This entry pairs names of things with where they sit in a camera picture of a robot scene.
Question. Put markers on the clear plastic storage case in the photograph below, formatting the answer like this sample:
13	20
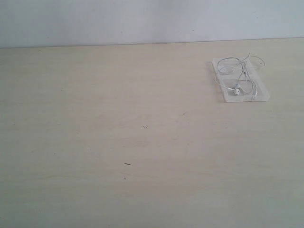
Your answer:
261	93

